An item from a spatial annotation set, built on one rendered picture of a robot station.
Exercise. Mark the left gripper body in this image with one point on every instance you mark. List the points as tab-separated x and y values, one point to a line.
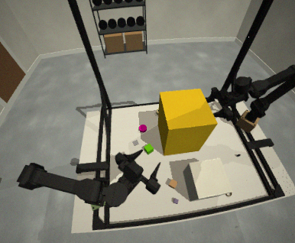
228	111

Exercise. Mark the cream box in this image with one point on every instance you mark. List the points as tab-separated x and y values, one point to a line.
205	179

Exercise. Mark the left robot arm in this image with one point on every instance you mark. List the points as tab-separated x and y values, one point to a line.
260	105

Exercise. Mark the small green block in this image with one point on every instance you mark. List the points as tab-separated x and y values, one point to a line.
148	148

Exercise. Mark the small brown wooden block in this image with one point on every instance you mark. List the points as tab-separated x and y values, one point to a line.
173	184

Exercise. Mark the yellow open-sided box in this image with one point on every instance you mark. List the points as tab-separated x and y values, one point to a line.
185	121

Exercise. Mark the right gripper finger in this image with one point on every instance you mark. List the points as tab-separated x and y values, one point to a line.
154	174
133	156

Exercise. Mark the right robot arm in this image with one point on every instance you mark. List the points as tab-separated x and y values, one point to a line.
87	189

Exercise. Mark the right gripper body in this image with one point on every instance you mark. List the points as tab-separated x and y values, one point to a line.
151	185

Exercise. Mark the black square outline on floor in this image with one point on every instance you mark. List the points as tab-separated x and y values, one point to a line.
213	108

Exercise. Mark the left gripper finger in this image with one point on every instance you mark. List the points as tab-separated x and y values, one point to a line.
220	114
211	98

